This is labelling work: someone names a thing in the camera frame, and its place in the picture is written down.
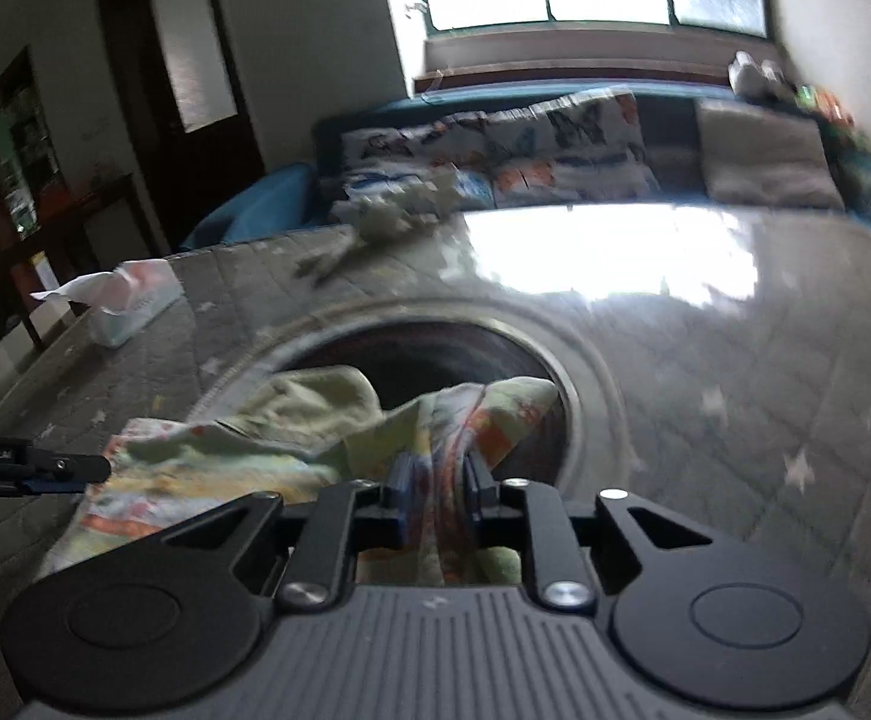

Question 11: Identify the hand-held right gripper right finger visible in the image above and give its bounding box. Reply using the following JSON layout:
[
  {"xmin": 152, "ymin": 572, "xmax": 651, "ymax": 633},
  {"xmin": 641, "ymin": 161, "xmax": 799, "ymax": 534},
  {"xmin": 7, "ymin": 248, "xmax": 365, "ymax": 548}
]
[{"xmin": 461, "ymin": 457, "xmax": 714, "ymax": 611}]

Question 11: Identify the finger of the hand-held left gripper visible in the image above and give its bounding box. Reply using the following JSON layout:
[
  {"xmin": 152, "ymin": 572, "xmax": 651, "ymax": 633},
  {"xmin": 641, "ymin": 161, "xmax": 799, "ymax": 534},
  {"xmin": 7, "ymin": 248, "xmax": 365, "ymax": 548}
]
[{"xmin": 22, "ymin": 454, "xmax": 113, "ymax": 496}]

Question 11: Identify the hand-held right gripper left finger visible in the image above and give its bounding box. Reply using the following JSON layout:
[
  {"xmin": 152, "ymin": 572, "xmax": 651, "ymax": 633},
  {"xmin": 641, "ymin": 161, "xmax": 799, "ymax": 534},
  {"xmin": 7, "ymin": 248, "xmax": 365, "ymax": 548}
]
[{"xmin": 157, "ymin": 454, "xmax": 415, "ymax": 612}]

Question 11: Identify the pastel patterned children's shirt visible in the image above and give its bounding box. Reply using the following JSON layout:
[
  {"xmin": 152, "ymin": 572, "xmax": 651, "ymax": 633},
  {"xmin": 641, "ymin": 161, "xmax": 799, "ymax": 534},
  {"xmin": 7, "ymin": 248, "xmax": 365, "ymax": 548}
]
[{"xmin": 37, "ymin": 365, "xmax": 560, "ymax": 586}]

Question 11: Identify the soft tissue pack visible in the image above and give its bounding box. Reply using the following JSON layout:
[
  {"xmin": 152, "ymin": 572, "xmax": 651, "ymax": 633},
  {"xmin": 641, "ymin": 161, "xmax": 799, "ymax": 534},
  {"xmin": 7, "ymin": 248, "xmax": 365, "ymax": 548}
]
[{"xmin": 30, "ymin": 259, "xmax": 185, "ymax": 350}]

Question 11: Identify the dark wooden side table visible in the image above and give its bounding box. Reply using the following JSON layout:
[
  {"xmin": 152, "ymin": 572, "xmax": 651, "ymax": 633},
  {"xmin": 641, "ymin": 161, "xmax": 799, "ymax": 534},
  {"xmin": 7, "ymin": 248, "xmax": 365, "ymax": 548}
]
[{"xmin": 11, "ymin": 172, "xmax": 140, "ymax": 350}]

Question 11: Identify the grey quilted star table cover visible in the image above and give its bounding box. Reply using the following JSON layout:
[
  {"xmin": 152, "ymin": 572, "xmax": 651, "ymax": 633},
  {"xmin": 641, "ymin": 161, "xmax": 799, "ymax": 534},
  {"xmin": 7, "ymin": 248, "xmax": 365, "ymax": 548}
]
[{"xmin": 0, "ymin": 206, "xmax": 871, "ymax": 720}]

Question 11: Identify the white plush rabbit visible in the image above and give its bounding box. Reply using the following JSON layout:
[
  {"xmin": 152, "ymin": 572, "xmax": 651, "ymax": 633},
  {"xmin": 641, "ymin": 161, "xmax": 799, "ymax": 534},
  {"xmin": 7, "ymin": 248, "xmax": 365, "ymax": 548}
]
[{"xmin": 296, "ymin": 172, "xmax": 459, "ymax": 286}]

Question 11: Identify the dark wooden shelf cabinet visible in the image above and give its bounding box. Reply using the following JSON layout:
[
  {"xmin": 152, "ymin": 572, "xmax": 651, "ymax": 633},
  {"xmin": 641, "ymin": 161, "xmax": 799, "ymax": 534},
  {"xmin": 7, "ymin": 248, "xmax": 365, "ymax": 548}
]
[{"xmin": 0, "ymin": 45, "xmax": 68, "ymax": 256}]

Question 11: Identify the teal sofa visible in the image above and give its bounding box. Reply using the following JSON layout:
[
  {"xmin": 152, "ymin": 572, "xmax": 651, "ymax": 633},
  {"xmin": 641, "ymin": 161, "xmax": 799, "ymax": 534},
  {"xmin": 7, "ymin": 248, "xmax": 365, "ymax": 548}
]
[{"xmin": 176, "ymin": 79, "xmax": 871, "ymax": 263}]

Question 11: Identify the butterfly print pillow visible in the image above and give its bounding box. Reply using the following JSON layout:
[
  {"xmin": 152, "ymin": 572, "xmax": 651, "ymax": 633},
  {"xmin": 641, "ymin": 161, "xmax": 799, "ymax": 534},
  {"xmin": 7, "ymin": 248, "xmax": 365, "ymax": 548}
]
[
  {"xmin": 480, "ymin": 90, "xmax": 662, "ymax": 207},
  {"xmin": 337, "ymin": 112, "xmax": 496, "ymax": 203}
]

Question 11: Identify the dark wooden door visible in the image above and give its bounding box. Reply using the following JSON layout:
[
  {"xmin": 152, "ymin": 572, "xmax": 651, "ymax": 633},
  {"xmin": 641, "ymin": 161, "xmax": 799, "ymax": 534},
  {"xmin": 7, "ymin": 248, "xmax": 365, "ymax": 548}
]
[{"xmin": 94, "ymin": 0, "xmax": 267, "ymax": 241}]

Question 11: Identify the grey pillow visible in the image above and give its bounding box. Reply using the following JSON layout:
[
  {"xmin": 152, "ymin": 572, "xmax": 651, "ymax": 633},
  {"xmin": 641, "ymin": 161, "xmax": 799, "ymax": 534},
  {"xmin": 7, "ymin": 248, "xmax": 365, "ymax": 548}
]
[{"xmin": 694, "ymin": 99, "xmax": 845, "ymax": 211}]

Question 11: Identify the panda plush toy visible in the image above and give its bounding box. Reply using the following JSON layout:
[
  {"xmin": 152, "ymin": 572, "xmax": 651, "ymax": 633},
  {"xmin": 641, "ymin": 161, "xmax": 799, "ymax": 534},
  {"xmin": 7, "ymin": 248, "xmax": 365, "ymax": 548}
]
[{"xmin": 728, "ymin": 51, "xmax": 789, "ymax": 95}]

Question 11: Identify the colourful plush toy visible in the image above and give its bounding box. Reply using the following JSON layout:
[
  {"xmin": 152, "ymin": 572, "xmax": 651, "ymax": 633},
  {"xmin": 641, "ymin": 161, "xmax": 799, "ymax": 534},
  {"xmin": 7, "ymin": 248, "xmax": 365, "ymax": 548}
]
[{"xmin": 795, "ymin": 86, "xmax": 857, "ymax": 128}]

